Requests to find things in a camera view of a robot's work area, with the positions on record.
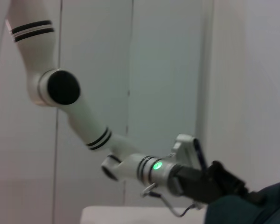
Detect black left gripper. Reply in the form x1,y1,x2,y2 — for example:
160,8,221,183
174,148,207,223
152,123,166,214
171,160,265,206

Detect teal insulated lunch bag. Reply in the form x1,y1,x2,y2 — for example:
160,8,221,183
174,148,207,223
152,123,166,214
203,179,280,224

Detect white table with rounded corner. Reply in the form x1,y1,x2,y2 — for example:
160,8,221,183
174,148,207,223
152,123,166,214
80,205,209,224

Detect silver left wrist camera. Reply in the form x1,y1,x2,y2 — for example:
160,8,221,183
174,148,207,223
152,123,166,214
169,133,209,174

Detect left wrist cable with plug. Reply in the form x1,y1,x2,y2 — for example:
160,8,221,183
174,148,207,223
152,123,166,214
140,182,202,218

